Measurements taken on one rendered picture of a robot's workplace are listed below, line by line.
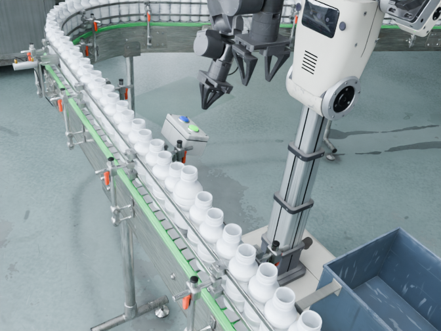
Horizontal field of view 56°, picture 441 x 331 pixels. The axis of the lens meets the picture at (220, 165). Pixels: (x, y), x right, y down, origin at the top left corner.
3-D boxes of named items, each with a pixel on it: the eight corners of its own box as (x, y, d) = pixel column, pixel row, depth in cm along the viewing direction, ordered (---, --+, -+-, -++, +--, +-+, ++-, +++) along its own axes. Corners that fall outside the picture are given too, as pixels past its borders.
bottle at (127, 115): (142, 155, 132) (141, 109, 122) (135, 166, 127) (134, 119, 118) (124, 152, 133) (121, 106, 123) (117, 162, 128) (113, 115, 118)
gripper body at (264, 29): (291, 49, 86) (298, 12, 82) (251, 54, 81) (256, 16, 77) (272, 39, 91) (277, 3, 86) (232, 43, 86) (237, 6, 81)
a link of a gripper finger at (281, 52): (285, 85, 91) (293, 43, 86) (258, 90, 88) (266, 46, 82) (266, 73, 95) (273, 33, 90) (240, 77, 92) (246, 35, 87)
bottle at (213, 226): (213, 278, 95) (220, 227, 86) (191, 267, 97) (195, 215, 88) (225, 261, 100) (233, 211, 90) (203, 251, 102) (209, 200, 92)
